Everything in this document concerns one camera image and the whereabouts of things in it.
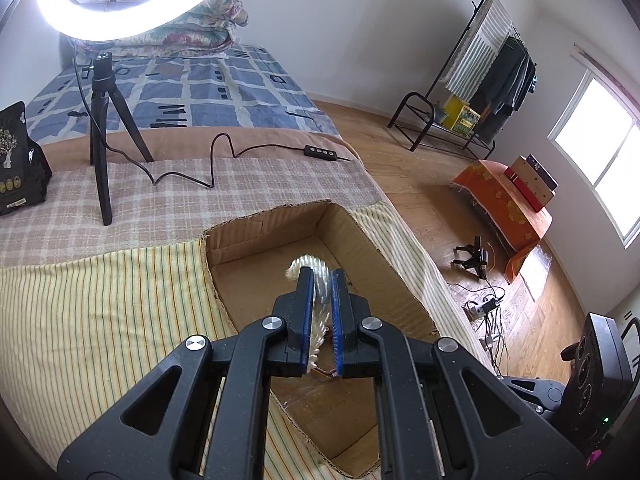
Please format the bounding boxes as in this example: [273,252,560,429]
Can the black snack bag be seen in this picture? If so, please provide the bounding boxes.
[0,101,52,216]

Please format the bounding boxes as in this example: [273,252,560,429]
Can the white framed window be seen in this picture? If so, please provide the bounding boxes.
[548,44,639,247]

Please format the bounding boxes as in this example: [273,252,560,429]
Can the checked beige blanket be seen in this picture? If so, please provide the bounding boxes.
[1,127,386,266]

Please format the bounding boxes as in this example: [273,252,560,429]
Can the cardboard box on table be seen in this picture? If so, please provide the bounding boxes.
[504,155,558,212]

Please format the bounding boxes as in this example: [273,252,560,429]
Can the black tripod stand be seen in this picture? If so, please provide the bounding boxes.
[88,52,155,227]

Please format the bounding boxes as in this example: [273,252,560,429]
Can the orange covered low table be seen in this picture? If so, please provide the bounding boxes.
[451,159,552,283]

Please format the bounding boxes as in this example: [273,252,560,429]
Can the black ring light cable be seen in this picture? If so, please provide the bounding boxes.
[71,54,307,190]

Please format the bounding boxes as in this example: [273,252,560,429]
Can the black inline remote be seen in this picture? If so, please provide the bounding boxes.
[303,145,338,162]

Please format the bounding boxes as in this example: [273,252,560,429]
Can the yellow crate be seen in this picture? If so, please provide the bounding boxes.
[442,96,480,139]

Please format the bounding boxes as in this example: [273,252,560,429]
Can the dark hanging clothes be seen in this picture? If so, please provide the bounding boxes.
[470,36,537,144]

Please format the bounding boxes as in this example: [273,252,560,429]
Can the white power strip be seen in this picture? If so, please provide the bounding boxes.
[463,298,499,323]

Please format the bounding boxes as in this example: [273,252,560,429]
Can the folded floral quilt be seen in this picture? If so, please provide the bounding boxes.
[68,0,248,58]

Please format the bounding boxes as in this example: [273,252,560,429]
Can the thick white braided necklace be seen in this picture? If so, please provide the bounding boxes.
[284,253,335,372]

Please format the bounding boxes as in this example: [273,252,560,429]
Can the blue patterned bed sheet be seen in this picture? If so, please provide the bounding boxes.
[26,44,338,144]

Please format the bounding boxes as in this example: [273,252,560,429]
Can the striped hanging cloth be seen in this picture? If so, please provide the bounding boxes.
[439,0,514,102]

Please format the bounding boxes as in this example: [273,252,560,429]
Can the black clothes rack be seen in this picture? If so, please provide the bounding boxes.
[387,0,528,159]

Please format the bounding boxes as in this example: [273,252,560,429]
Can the small black floor tripod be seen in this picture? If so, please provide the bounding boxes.
[451,236,489,280]

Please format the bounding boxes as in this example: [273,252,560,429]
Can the brown cardboard box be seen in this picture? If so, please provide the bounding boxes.
[204,202,438,479]

